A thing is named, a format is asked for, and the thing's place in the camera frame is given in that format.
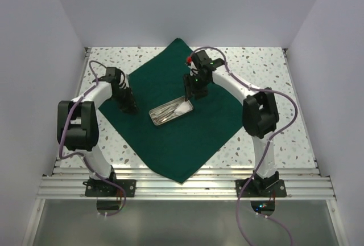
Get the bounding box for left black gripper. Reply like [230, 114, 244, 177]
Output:
[111, 85, 139, 114]

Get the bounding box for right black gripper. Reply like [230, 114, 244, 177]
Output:
[184, 72, 210, 101]

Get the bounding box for stainless steel tray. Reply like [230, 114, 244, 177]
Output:
[148, 96, 194, 126]

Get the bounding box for steel scissors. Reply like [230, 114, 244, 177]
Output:
[152, 105, 178, 122]

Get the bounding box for green surgical cloth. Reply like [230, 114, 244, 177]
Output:
[100, 38, 242, 183]

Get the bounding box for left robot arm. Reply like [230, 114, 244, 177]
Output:
[57, 81, 138, 196]

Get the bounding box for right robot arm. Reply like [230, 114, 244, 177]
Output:
[183, 68, 279, 196]

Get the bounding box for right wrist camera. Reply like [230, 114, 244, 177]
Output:
[187, 50, 225, 71]

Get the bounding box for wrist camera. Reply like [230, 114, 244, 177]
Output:
[98, 67, 129, 89]
[187, 50, 225, 71]

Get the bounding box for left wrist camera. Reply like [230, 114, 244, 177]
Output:
[98, 67, 129, 89]

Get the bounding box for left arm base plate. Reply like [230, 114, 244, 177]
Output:
[82, 178, 136, 198]

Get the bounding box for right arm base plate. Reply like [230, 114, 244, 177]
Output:
[241, 179, 287, 198]

